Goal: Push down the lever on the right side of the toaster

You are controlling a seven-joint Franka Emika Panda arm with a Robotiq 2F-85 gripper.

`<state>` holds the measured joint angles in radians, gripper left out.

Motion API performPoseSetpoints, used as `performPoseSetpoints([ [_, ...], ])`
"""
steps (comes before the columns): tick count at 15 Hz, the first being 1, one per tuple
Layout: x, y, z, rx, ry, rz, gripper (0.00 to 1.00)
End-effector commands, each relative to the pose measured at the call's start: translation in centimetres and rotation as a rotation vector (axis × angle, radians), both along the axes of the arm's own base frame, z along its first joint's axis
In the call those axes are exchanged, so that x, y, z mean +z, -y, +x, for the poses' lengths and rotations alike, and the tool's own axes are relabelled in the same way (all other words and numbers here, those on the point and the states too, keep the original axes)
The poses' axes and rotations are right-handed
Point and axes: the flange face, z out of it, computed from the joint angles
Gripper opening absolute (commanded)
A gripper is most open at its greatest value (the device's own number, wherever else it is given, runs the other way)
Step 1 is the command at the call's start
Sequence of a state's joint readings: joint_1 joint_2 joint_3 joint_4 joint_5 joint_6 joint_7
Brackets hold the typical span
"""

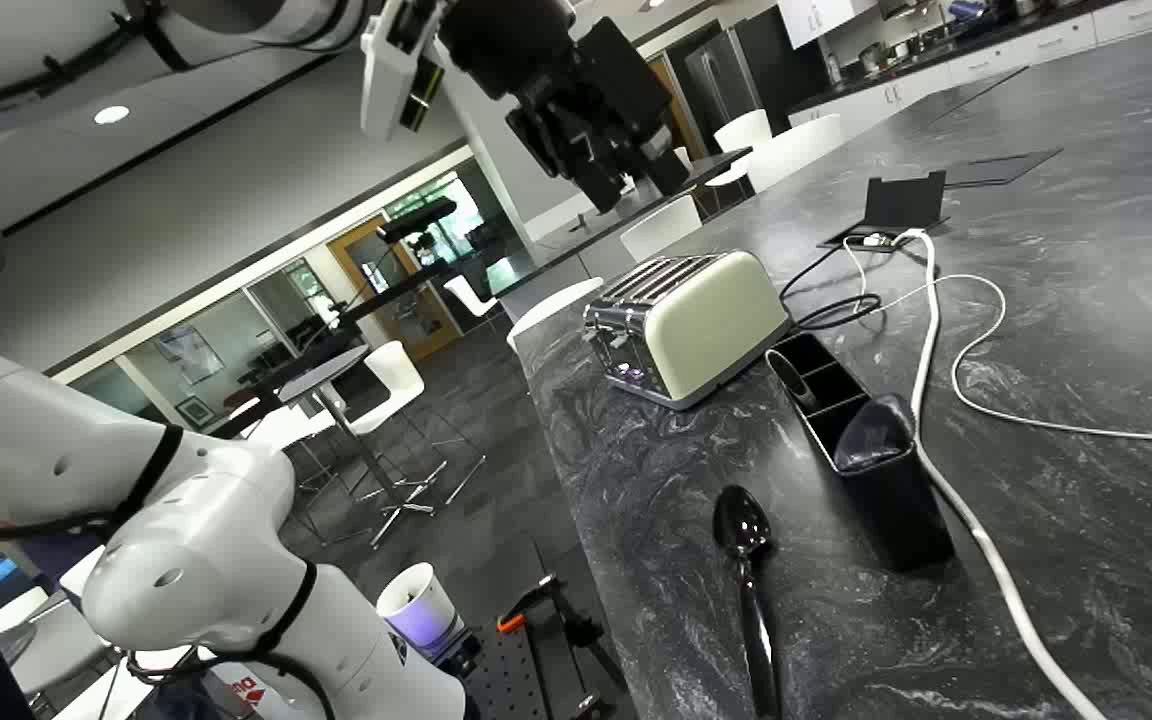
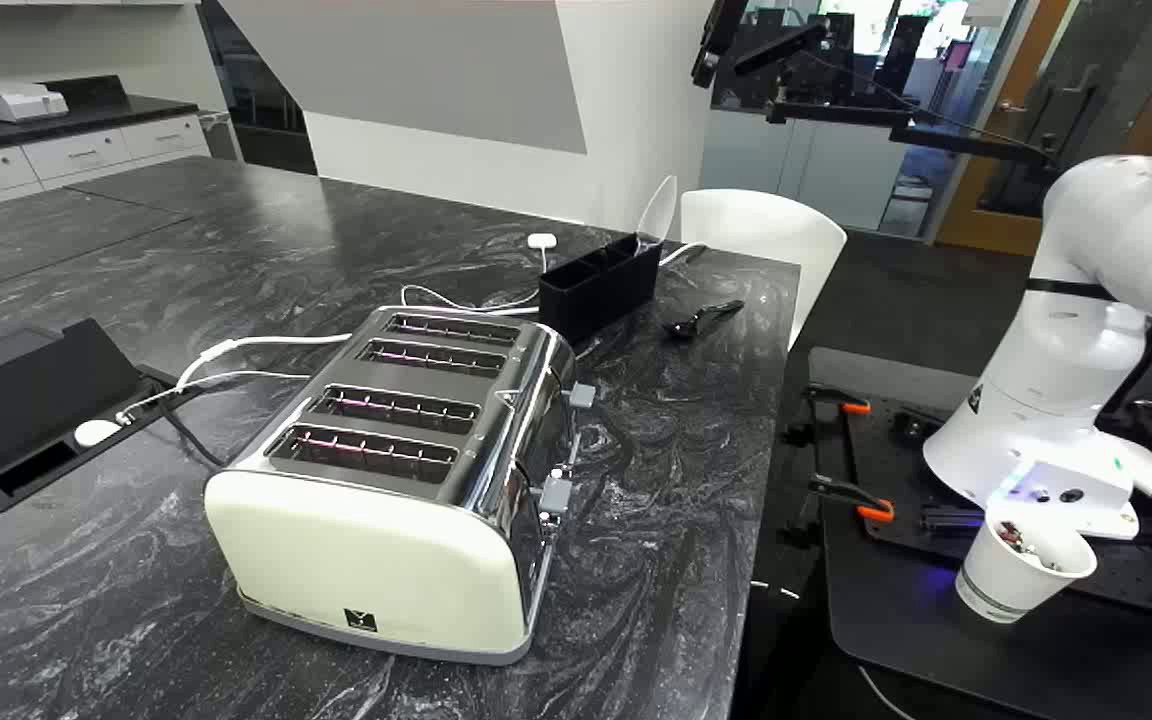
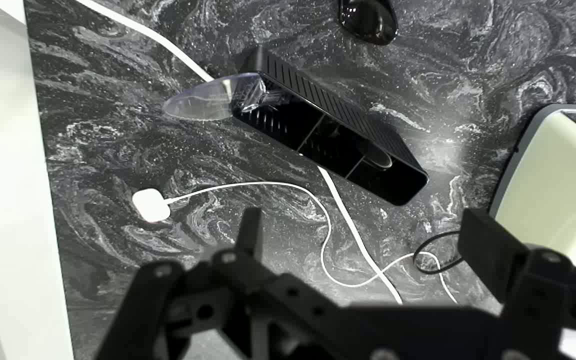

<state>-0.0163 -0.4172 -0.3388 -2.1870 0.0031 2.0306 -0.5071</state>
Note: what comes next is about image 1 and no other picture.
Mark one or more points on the black countertop socket box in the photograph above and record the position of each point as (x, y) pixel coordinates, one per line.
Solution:
(914, 202)

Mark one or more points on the white chair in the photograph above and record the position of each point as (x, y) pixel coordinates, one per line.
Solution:
(401, 384)

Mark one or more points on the black rectangular container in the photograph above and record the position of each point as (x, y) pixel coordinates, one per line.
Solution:
(865, 446)

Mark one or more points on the black plastic spoon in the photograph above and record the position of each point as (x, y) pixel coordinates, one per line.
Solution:
(745, 538)

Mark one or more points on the white purple cup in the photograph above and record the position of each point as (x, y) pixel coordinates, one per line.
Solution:
(422, 611)

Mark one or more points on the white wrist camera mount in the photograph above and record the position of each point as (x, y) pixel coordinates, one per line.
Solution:
(397, 71)

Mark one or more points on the cream four-slot toaster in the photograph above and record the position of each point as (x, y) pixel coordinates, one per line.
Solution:
(678, 324)

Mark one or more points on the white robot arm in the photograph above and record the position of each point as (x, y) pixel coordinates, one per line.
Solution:
(188, 520)

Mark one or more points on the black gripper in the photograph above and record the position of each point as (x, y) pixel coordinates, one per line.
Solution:
(586, 110)

